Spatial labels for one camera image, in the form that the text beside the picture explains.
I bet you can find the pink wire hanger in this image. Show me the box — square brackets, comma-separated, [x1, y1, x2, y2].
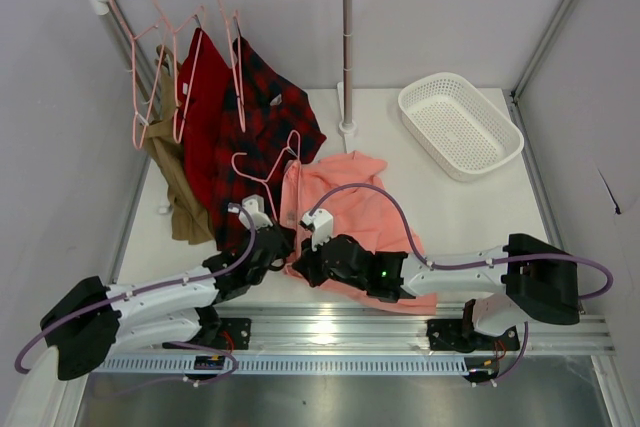
[232, 129, 304, 268]
[216, 0, 246, 132]
[108, 0, 167, 151]
[151, 0, 207, 144]

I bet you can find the red black plaid skirt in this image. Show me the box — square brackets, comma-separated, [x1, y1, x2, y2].
[209, 37, 326, 250]

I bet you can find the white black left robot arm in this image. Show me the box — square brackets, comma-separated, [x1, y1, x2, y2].
[40, 225, 295, 381]

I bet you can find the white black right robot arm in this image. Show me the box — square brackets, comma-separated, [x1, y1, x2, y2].
[292, 234, 580, 337]

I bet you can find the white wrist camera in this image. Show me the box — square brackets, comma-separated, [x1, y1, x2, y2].
[300, 208, 334, 251]
[228, 194, 273, 230]

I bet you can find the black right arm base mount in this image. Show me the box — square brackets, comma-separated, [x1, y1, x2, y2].
[426, 300, 521, 354]

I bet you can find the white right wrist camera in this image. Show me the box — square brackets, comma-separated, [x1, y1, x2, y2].
[300, 208, 334, 251]

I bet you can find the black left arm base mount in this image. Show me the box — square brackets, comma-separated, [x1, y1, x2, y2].
[159, 306, 252, 352]

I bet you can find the white slotted cable duct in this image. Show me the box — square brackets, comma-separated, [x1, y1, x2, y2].
[96, 352, 469, 376]

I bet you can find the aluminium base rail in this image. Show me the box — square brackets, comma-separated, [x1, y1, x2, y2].
[69, 302, 614, 356]

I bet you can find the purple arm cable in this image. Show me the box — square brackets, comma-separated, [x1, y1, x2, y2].
[13, 202, 259, 376]
[307, 182, 615, 388]

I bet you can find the tan brown garment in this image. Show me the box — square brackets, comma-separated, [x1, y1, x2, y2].
[143, 45, 214, 245]

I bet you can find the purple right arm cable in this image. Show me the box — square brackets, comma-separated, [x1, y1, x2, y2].
[307, 182, 615, 388]

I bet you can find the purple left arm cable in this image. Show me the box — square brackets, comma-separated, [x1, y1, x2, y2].
[13, 202, 259, 376]

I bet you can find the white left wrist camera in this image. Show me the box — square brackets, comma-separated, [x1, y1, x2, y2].
[228, 194, 273, 230]

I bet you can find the plain red skirt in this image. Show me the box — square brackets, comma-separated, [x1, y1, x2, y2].
[178, 28, 232, 208]

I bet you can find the white perforated plastic basket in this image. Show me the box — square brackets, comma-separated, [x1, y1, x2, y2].
[398, 72, 524, 182]

